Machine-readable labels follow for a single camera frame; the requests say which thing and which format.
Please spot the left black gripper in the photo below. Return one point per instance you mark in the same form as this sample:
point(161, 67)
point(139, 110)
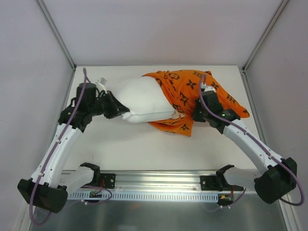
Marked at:
point(110, 106)

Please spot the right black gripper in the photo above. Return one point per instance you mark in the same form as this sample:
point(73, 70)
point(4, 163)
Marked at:
point(198, 113)

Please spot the white pillow insert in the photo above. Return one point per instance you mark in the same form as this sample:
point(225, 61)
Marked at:
point(144, 98)

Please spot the orange patterned pillowcase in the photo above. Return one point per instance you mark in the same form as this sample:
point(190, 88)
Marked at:
point(181, 89)

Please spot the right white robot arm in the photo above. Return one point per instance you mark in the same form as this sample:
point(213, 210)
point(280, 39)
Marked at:
point(273, 177)

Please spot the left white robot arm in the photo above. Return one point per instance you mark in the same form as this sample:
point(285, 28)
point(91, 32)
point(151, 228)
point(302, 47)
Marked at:
point(46, 188)

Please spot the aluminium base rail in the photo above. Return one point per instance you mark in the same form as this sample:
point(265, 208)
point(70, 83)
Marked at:
point(158, 181)

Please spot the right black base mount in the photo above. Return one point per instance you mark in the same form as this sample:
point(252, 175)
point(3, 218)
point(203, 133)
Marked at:
point(210, 183)

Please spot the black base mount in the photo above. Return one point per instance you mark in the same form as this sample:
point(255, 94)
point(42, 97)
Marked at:
point(210, 183)
point(105, 180)

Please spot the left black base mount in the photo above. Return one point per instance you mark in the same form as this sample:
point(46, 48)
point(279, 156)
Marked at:
point(105, 180)

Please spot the white slotted cable duct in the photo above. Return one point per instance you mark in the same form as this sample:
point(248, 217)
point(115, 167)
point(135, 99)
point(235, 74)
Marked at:
point(145, 196)

